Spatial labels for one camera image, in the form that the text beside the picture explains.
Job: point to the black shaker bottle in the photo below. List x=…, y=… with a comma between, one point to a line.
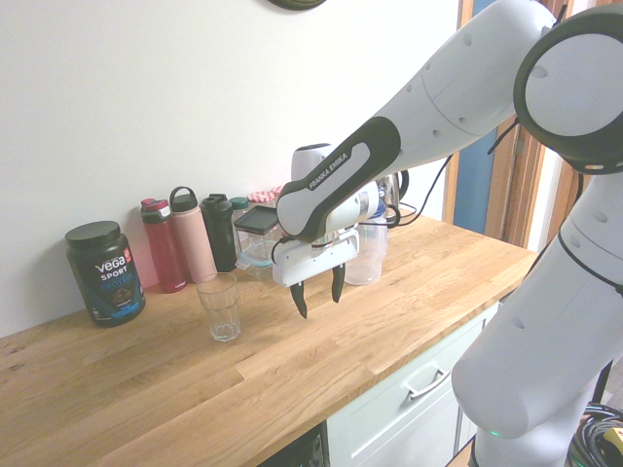
x=219, y=238

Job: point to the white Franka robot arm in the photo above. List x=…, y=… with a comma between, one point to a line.
x=462, y=87

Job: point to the red water bottle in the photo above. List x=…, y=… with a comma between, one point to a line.
x=163, y=253

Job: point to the pink insulated bottle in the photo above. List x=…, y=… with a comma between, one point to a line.
x=194, y=243

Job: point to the clear jar with green lid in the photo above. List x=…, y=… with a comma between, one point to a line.
x=240, y=206

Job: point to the glass electric kettle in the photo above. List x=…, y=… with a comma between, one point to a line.
x=392, y=192

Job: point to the dark built-in appliance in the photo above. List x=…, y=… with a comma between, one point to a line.
x=302, y=450

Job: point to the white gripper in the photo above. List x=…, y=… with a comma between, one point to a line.
x=311, y=262

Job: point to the clear faceted glass tumbler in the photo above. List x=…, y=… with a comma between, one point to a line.
x=219, y=311

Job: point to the blue door panel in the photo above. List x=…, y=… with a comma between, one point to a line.
x=476, y=194

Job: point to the black round wall clock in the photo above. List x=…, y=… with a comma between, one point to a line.
x=297, y=3

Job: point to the wooden door frame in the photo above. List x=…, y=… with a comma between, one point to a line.
x=516, y=194

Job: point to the jar with red checked lid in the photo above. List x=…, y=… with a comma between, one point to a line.
x=263, y=196

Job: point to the pale green cabinet drawer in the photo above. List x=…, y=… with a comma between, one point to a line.
x=379, y=418

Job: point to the glass container with clip lid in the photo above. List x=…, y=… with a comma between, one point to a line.
x=255, y=262

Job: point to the clear container with black lid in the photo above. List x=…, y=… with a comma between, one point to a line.
x=257, y=220

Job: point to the black Vega protein tub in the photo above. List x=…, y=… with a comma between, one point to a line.
x=104, y=277

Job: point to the yellow box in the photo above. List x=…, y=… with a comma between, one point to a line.
x=614, y=445

